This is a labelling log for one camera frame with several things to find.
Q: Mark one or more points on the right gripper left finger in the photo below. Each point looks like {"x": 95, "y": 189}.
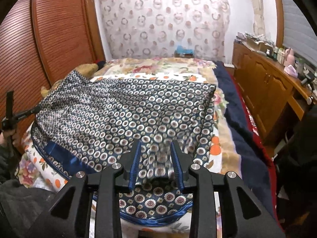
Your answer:
{"x": 69, "y": 213}

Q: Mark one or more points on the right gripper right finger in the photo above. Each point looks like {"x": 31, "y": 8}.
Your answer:
{"x": 242, "y": 214}

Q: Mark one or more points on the navy patterned silk garment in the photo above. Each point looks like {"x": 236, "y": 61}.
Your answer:
{"x": 128, "y": 113}

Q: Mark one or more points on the person's left hand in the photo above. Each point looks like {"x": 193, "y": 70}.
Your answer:
{"x": 12, "y": 135}

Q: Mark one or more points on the orange print white bedsheet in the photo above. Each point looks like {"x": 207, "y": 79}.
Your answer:
{"x": 44, "y": 168}

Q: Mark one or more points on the navy blue blanket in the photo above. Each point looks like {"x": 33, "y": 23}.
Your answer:
{"x": 257, "y": 168}

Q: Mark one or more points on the wooden louvered wardrobe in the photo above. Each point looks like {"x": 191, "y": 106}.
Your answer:
{"x": 41, "y": 42}

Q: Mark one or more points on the wooden dresser cabinet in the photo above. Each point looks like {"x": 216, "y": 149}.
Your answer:
{"x": 276, "y": 100}

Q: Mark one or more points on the pink rabbit figurine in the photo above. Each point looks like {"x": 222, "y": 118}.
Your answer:
{"x": 289, "y": 58}

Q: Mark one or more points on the floral beige blanket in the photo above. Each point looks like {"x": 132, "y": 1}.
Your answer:
{"x": 223, "y": 157}

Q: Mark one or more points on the clutter pile on dresser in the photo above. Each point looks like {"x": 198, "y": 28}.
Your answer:
{"x": 255, "y": 43}

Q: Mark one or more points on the window blind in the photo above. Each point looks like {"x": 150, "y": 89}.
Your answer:
{"x": 298, "y": 33}

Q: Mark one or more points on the patterned sheer curtain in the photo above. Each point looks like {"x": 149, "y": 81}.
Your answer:
{"x": 144, "y": 29}

